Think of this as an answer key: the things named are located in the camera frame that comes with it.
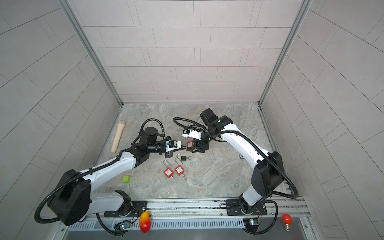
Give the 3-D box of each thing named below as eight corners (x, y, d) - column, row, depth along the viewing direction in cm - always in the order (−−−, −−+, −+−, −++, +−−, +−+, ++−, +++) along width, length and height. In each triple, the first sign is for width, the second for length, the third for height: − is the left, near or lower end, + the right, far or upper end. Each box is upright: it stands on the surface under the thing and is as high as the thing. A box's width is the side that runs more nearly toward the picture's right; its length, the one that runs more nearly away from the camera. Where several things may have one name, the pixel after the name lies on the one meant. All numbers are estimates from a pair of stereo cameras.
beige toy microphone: (111, 152, 91) (109, 150, 89) (120, 123, 106) (118, 120, 103) (117, 152, 92) (115, 149, 89) (125, 123, 106) (123, 120, 104)
